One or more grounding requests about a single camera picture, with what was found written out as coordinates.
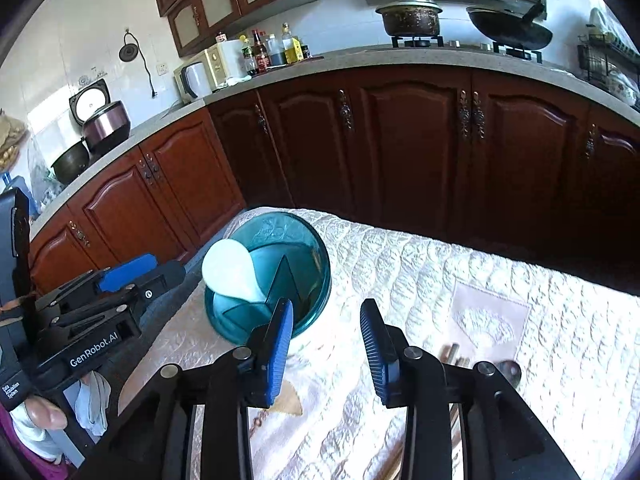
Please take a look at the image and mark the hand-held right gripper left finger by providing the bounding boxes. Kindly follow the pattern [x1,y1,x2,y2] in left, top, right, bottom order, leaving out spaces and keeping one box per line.
[87,298,296,480]

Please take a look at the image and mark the brown wooden base cabinets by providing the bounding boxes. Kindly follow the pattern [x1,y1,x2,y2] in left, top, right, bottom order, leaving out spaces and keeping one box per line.
[27,67,640,301]

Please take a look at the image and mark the white cap dark bottle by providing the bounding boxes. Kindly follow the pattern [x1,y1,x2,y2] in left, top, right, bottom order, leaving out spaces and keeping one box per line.
[267,34,287,67]

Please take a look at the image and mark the yellow cooking oil bottle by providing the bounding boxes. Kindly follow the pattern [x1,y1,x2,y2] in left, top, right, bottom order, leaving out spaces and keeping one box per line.
[280,22,301,65]

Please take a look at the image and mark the white quilted table cover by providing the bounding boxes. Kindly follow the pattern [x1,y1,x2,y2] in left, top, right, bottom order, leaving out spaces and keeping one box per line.
[117,206,640,480]

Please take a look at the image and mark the dark inner cooking pot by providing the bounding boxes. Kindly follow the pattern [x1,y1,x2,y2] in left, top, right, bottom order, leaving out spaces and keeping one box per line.
[51,140,91,185]

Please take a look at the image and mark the bag of potatoes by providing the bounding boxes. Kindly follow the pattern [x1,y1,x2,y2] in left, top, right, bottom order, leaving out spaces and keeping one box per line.
[0,110,28,171]

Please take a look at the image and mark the person's left hand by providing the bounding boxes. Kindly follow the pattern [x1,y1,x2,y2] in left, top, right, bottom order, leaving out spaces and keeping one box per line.
[10,372,112,461]

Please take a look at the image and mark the lidded stew pot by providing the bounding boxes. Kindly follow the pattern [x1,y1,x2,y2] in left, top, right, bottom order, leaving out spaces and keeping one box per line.
[376,0,445,37]

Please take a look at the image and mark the black corded wall device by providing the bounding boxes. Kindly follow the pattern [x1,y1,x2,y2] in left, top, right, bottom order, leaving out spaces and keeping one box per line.
[118,31,158,98]

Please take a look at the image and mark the blue water jug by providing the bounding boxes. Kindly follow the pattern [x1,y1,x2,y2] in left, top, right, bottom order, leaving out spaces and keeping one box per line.
[0,172,41,221]

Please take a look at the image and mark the patterned ceramic bowl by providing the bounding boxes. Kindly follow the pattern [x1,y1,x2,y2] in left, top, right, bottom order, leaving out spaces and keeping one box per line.
[607,72,640,107]

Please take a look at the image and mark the rice cooker with open lid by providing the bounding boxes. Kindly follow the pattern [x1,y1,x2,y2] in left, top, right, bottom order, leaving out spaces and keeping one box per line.
[69,77,132,153]

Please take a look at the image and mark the clear plastic bags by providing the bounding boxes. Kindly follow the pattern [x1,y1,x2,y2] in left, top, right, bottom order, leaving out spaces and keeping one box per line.
[27,137,66,211]

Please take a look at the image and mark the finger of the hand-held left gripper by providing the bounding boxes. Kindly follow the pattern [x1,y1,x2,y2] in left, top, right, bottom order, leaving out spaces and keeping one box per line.
[47,260,187,336]
[35,254,159,311]

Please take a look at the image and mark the teal plastic utensil holder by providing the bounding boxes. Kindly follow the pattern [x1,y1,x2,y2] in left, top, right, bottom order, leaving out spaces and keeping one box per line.
[204,211,332,346]

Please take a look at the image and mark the metal spoon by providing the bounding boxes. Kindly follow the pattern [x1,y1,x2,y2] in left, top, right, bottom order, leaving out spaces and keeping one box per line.
[495,360,522,390]

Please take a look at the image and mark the person's left forearm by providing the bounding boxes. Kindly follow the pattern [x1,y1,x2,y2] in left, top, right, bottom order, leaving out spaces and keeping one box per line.
[0,400,76,480]

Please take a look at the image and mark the gas stove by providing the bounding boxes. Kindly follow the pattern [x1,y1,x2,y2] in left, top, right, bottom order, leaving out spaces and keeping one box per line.
[367,35,546,65]

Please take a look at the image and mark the cream microwave oven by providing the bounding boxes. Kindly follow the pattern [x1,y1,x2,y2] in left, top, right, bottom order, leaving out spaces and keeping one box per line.
[173,40,251,105]

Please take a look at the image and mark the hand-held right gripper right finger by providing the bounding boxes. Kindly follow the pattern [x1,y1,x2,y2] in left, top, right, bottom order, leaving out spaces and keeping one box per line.
[360,298,578,480]

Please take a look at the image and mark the dark soy sauce bottle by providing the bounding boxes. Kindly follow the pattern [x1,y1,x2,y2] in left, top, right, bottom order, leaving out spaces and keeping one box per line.
[251,29,271,72]

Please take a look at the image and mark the black wok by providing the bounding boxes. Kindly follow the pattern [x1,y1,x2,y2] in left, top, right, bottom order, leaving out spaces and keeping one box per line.
[466,2,553,51]

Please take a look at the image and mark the green cap sauce bottle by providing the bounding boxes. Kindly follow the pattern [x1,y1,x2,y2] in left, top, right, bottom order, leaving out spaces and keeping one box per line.
[241,35,258,77]

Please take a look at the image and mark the black wire dish rack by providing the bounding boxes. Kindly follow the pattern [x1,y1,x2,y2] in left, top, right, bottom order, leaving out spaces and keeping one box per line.
[577,7,640,93]

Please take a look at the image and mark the white rice paddle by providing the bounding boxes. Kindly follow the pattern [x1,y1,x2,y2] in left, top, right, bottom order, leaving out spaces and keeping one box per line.
[201,239,268,303]

